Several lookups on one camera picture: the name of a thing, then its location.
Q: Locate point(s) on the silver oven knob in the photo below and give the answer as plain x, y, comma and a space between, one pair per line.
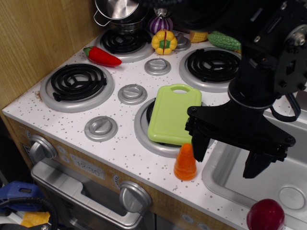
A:
41, 149
133, 198

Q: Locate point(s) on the red toy apple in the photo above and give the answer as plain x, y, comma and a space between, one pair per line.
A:
266, 214

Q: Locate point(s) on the yellow toy bell pepper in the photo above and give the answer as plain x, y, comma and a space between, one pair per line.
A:
164, 42

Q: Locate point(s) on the yellow cloth lower left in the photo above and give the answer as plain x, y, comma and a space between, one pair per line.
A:
31, 219

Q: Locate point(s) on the silver oven knob left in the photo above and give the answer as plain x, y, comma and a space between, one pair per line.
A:
41, 149

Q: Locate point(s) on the blue object with cable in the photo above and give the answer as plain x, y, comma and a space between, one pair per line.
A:
18, 189

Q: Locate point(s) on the black front right burner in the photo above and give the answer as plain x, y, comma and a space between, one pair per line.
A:
150, 112

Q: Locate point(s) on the silver oven door handle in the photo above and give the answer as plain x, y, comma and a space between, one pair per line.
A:
83, 204

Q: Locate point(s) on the silver stovetop knob rear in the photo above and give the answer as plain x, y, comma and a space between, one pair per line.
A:
183, 43

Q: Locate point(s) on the silver toy sink basin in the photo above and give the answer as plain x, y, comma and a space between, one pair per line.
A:
283, 181

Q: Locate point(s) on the orange toy carrot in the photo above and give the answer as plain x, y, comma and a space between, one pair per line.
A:
185, 165

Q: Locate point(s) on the silver stovetop knob middle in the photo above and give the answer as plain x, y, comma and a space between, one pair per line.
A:
132, 94

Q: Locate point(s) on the silver stovetop knob front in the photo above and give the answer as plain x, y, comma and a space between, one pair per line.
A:
101, 128

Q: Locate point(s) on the green plastic cutting board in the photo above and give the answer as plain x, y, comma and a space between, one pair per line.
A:
177, 92

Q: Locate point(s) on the purple toy onion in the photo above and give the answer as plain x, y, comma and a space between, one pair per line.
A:
156, 24

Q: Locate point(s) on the silver stovetop knob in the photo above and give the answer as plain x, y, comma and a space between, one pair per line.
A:
132, 94
101, 128
157, 67
183, 43

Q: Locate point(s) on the black back right burner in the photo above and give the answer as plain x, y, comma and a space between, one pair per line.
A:
213, 65

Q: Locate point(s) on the green toy bitter gourd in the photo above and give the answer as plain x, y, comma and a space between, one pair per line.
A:
221, 40

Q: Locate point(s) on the silver stovetop knob back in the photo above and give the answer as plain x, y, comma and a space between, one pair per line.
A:
157, 67

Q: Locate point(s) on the black front left burner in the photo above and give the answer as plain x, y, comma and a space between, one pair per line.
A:
77, 81

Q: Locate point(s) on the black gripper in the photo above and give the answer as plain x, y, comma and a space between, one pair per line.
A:
241, 127

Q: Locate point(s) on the black back left burner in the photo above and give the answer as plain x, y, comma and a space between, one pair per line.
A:
124, 43

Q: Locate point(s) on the silver metal pot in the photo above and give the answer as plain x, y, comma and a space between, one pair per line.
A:
123, 17

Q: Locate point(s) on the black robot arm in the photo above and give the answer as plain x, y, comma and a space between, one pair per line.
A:
273, 64

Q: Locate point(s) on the black burner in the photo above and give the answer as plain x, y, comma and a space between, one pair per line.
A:
77, 81
150, 112
213, 65
124, 43

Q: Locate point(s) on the silver oven knob right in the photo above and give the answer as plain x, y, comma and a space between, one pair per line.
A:
133, 198

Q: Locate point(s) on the red toy chili pepper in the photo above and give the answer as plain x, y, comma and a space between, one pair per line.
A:
101, 57

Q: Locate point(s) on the yellow toy corn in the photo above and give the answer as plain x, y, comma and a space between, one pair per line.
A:
196, 37

